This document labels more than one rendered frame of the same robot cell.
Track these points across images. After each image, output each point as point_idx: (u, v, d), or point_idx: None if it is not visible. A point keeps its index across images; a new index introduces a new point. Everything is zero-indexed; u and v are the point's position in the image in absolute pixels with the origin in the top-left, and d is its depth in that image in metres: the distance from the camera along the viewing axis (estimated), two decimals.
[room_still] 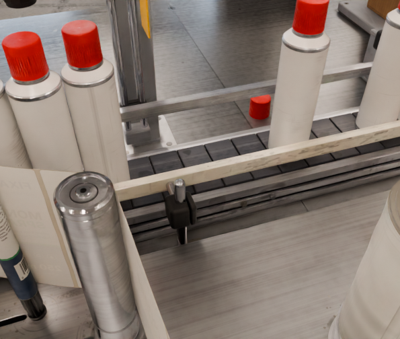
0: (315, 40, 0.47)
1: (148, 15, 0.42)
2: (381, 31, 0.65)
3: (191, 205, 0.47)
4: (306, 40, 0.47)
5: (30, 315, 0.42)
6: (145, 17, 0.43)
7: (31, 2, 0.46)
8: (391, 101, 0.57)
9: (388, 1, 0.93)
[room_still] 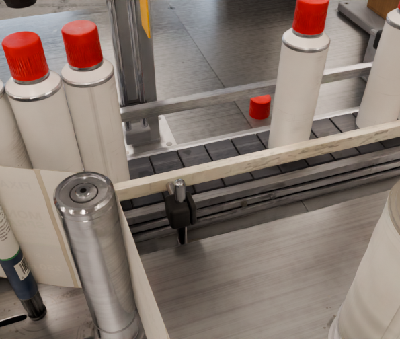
0: (315, 40, 0.47)
1: (148, 15, 0.42)
2: (381, 31, 0.65)
3: (191, 205, 0.47)
4: (306, 40, 0.47)
5: (30, 315, 0.42)
6: (145, 17, 0.43)
7: (31, 2, 0.46)
8: (391, 101, 0.57)
9: (388, 1, 0.93)
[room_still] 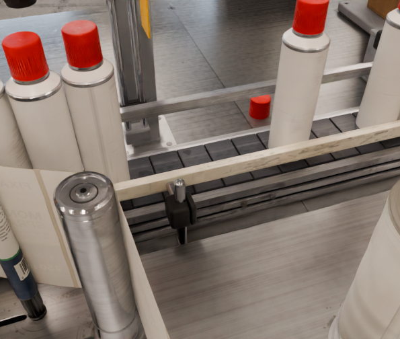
0: (315, 40, 0.47)
1: (148, 15, 0.42)
2: (381, 31, 0.65)
3: (191, 205, 0.47)
4: (306, 40, 0.47)
5: (30, 315, 0.42)
6: (145, 17, 0.43)
7: (31, 2, 0.46)
8: (391, 101, 0.57)
9: (388, 1, 0.93)
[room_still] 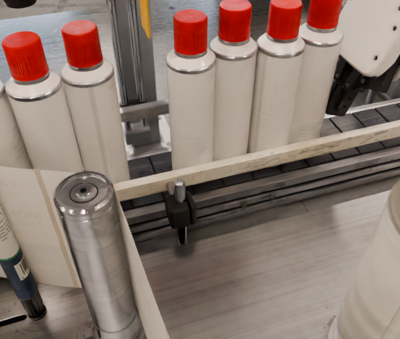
0: (204, 58, 0.44)
1: (148, 15, 0.42)
2: None
3: (191, 205, 0.47)
4: (195, 60, 0.44)
5: (30, 315, 0.42)
6: (145, 17, 0.43)
7: (31, 2, 0.46)
8: (219, 132, 0.53)
9: None
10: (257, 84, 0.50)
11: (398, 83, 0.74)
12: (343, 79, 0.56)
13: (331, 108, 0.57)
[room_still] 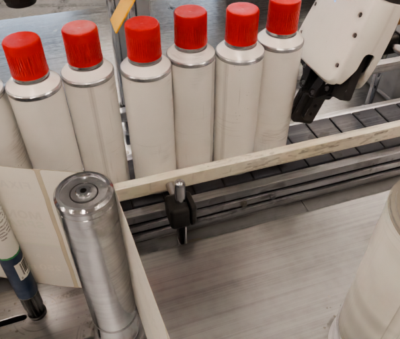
0: (159, 65, 0.43)
1: (128, 12, 0.41)
2: None
3: (191, 205, 0.47)
4: (150, 67, 0.43)
5: (30, 315, 0.42)
6: (122, 13, 0.42)
7: (31, 2, 0.46)
8: (178, 138, 0.52)
9: None
10: (219, 93, 0.49)
11: (398, 83, 0.74)
12: (309, 86, 0.55)
13: (297, 116, 0.56)
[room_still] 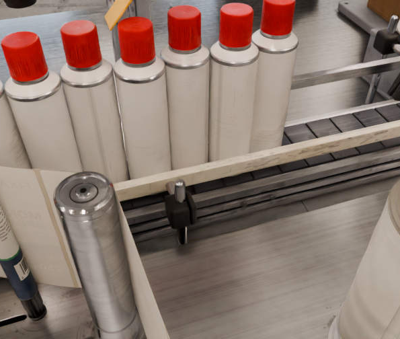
0: (153, 66, 0.43)
1: (125, 10, 0.41)
2: (381, 31, 0.65)
3: (191, 205, 0.47)
4: (144, 68, 0.43)
5: (30, 315, 0.42)
6: (119, 11, 0.41)
7: (31, 2, 0.46)
8: (173, 139, 0.52)
9: (388, 1, 0.93)
10: (214, 94, 0.49)
11: None
12: None
13: (398, 94, 0.59)
